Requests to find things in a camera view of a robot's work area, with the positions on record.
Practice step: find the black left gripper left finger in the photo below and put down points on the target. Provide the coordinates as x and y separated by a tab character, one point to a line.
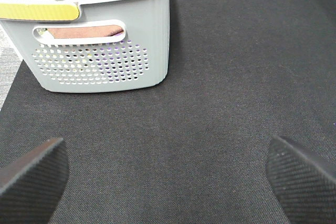
32	186

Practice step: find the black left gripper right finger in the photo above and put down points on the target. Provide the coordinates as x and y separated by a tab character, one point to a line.
302	181

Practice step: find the black fabric table mat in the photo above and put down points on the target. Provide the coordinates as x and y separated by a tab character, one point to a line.
193	148

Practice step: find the grey perforated laundry basket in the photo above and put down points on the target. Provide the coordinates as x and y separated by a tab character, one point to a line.
136	58

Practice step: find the brown towel in basket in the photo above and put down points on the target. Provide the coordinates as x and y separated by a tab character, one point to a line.
85	32

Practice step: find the yellow foam edge strip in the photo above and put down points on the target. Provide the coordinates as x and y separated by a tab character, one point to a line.
39	12

